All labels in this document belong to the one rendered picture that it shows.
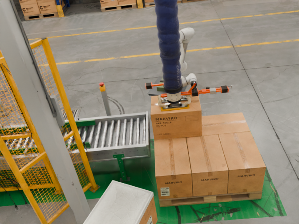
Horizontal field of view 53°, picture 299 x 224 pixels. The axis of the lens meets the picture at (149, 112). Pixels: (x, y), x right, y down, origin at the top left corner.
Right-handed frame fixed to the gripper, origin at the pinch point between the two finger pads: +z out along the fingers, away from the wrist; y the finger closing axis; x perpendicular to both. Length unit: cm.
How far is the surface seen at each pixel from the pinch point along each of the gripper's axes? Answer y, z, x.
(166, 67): -42, 9, 32
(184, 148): 53, 39, 20
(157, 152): 53, 42, 52
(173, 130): 40, 19, 31
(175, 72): -34.3, 9.7, 22.1
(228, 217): 109, 99, -21
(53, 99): -67, 94, 130
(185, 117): 21.5, 19.7, 15.6
